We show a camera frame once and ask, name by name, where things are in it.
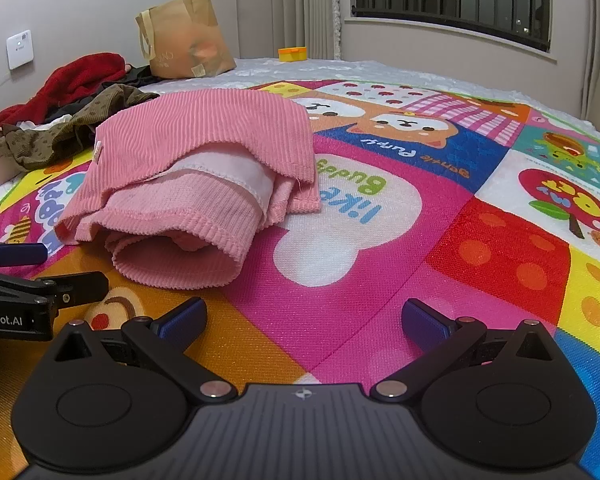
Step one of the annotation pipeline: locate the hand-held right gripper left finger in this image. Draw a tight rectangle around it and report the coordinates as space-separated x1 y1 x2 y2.
54 296 233 405

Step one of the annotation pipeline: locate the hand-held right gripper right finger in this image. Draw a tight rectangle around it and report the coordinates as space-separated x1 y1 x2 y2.
371 298 556 403

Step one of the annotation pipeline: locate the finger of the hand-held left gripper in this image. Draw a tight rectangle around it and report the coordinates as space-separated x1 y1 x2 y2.
0 243 48 273
0 271 110 306

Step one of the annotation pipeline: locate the pink knit sweater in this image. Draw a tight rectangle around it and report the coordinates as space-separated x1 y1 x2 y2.
55 89 323 292

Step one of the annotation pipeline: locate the colourful printed play mat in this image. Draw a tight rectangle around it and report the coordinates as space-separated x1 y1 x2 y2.
0 79 600 480

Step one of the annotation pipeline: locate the olive green garment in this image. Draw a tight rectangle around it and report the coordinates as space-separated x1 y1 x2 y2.
0 84 161 171

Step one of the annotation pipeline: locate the red garment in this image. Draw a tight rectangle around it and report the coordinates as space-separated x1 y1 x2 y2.
0 51 133 143

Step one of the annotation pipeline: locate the black garment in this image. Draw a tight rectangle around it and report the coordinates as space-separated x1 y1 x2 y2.
42 64 166 126

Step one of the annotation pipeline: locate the brown paper bag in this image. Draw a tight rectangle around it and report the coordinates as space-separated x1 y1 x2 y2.
135 0 237 80

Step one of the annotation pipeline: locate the white wall device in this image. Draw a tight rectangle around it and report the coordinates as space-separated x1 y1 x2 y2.
6 30 34 71

